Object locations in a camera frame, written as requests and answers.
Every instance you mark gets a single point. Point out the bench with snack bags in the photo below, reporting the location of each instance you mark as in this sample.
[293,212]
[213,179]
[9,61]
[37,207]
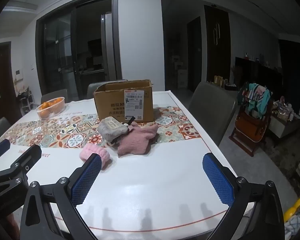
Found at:
[285,120]

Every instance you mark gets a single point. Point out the white patterned tablecloth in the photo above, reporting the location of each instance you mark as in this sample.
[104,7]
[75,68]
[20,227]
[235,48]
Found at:
[145,180]

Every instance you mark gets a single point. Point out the pile of clothes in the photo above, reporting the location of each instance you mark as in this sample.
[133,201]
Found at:
[257,100]

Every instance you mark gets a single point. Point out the dusty pink towel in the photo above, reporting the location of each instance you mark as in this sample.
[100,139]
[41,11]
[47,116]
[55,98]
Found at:
[137,140]

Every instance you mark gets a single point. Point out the dark wooden door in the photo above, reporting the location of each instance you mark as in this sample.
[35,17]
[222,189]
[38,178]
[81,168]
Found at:
[7,85]

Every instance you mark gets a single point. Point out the white plastic basket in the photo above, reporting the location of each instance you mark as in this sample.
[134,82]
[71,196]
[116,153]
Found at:
[48,113]

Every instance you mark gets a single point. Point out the silver refrigerator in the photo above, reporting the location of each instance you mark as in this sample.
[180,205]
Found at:
[107,50]

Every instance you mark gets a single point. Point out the pile of oranges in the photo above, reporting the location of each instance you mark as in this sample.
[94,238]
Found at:
[50,103]

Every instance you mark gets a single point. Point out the dark low sideboard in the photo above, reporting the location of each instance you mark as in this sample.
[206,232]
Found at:
[257,72]

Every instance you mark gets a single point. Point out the wooden high chair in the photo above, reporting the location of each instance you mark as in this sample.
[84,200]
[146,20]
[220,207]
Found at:
[250,130]

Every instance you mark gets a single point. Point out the small shoe rack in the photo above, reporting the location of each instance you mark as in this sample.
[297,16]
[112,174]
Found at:
[26,100]

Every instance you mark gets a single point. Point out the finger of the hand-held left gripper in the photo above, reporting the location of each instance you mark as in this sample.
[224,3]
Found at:
[0,148]
[31,155]

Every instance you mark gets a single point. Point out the yellow plastic toy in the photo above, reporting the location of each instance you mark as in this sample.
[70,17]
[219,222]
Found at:
[293,208]

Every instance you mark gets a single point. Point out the light pink headband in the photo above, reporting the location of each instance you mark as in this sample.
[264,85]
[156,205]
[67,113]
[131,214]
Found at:
[85,152]

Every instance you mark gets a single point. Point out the large grey dining chair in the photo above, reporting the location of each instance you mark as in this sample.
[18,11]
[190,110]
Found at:
[210,110]

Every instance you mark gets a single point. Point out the dark interior door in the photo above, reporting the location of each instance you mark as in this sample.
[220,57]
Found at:
[194,52]

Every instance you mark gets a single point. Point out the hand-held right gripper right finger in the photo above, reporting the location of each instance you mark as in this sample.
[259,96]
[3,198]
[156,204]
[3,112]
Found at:
[217,182]

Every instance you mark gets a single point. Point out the grey plush pouch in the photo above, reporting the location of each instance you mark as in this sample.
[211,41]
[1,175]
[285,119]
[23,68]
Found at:
[111,130]

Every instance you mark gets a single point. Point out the glass sliding door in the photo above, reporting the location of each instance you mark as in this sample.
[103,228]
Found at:
[57,55]

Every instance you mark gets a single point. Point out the white intercom panel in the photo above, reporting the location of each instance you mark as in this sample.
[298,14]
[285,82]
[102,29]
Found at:
[19,75]

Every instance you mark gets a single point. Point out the dark tall cabinet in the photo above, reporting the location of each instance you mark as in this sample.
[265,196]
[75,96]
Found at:
[217,42]

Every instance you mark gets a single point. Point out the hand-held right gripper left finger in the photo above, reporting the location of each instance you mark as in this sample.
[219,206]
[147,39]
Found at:
[86,181]

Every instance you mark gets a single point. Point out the stacked white boxes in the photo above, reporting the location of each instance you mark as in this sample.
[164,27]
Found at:
[181,76]

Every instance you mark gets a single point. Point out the checked cloth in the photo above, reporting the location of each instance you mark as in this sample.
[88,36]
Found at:
[293,226]

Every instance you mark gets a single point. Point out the brown cardboard box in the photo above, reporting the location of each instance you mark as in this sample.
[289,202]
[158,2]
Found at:
[110,102]

